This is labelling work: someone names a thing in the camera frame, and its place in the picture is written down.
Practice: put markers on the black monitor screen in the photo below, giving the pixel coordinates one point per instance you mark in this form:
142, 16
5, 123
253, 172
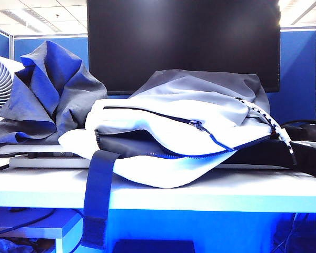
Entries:
184, 44

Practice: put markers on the white board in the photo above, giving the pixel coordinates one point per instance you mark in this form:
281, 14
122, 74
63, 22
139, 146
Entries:
47, 162

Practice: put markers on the white flat platform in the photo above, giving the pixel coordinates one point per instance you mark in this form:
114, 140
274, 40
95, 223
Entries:
29, 149

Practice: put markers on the ceiling light panel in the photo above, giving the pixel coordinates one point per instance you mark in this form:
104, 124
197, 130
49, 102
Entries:
37, 19
297, 10

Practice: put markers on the white desk fan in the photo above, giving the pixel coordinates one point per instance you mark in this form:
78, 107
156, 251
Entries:
0, 84

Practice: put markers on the black fabric bag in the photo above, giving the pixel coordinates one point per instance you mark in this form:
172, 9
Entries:
305, 158

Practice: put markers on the white shelf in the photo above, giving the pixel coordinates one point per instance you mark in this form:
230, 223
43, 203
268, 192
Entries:
42, 224

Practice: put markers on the black box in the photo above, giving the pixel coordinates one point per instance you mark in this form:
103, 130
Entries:
152, 246

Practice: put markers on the gray clothes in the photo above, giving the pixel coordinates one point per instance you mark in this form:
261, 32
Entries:
42, 105

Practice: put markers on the white and gray backpack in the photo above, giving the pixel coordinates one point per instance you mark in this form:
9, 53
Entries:
173, 116

